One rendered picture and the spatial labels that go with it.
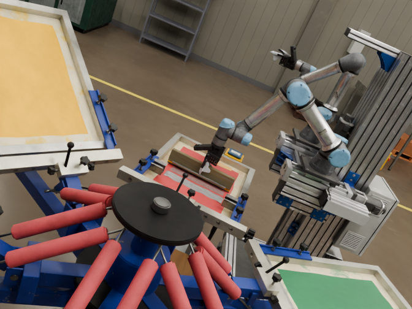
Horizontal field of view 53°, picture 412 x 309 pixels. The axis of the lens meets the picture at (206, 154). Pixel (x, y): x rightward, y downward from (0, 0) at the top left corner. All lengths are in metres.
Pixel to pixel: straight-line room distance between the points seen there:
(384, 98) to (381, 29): 7.29
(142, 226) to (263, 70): 8.53
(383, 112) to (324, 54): 7.12
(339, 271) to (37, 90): 1.73
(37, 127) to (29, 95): 0.16
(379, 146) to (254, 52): 7.06
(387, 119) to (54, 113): 1.85
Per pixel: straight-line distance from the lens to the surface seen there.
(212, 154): 2.35
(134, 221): 1.28
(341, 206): 2.50
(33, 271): 1.44
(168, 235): 1.28
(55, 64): 2.17
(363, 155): 2.73
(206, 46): 9.59
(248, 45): 9.54
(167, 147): 2.57
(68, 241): 1.33
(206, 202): 2.26
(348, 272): 2.39
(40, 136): 1.91
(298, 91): 2.20
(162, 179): 2.29
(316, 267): 2.25
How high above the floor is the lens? 2.07
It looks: 24 degrees down
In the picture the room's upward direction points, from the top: 24 degrees clockwise
